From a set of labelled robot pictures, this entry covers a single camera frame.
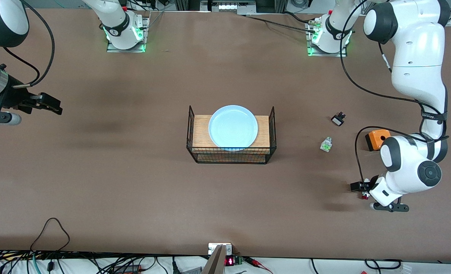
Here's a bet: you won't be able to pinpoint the light blue round plate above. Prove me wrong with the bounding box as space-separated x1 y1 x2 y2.
208 105 259 149

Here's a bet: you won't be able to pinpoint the red black clip leads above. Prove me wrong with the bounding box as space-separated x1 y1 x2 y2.
244 256 274 274

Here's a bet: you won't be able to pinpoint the black power adapter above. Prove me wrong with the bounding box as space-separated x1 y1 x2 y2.
113 264 142 274

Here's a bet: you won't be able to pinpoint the white lit control box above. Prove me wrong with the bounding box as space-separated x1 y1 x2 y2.
201 0 256 13

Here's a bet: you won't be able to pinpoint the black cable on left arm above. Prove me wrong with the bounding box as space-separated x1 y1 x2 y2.
339 0 449 183

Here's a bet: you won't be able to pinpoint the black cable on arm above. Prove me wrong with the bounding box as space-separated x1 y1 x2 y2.
339 0 449 183
3 0 55 89

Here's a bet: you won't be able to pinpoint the orange button enclosure box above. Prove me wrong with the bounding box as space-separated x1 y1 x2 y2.
365 129 392 152

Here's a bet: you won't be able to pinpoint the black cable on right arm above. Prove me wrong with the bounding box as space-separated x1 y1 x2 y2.
3 0 55 89

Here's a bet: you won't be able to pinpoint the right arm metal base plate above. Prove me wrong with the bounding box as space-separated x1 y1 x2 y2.
107 15 150 53

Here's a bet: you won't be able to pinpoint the black looped cable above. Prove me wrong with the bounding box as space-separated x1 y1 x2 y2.
30 218 70 252

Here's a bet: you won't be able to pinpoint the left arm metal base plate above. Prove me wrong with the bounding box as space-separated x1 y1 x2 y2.
306 17 348 57

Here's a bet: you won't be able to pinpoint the black wire rack wooden shelf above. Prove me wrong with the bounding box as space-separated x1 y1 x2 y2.
186 105 277 164

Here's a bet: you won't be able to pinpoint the silver mounting bracket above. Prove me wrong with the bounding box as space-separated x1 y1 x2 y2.
208 243 233 255

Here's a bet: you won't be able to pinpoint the grey camera mount beam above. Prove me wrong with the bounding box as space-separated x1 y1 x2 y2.
201 245 226 274

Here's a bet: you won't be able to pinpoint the black cable to arm base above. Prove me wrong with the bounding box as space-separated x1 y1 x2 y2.
244 14 317 33

